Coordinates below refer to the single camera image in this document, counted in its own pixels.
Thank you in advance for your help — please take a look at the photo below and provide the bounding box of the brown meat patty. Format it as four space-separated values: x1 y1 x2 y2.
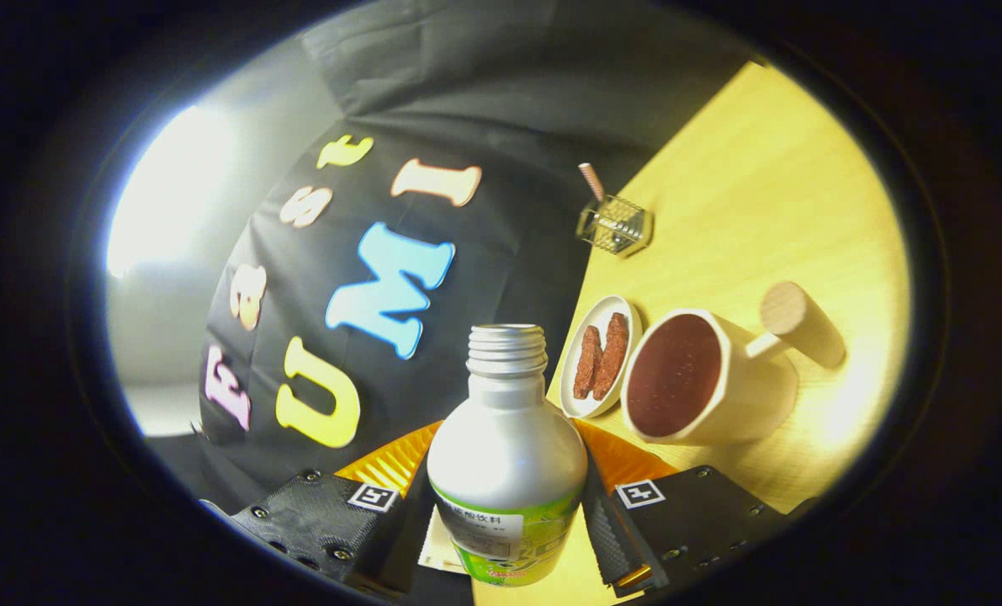
592 312 630 401
573 326 602 400

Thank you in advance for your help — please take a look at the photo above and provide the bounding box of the wooden table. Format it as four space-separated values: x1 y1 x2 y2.
471 61 912 606

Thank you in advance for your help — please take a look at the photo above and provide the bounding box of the gold wire basket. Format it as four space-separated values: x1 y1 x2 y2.
575 194 655 258

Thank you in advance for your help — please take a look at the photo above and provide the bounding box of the silver bottle with green label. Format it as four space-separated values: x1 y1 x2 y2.
427 324 589 587

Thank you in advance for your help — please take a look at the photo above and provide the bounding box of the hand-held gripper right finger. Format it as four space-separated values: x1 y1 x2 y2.
572 419 792 598

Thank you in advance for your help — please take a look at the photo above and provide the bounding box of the white oval plate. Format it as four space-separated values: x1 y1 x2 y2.
559 295 644 419

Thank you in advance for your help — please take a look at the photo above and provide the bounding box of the black backdrop cloth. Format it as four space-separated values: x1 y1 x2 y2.
143 0 754 606

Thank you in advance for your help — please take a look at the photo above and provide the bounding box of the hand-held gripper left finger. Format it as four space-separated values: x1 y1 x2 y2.
231 421 443 600

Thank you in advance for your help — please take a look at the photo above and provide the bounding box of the white cup with wooden handle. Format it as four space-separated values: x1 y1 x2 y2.
621 281 847 446

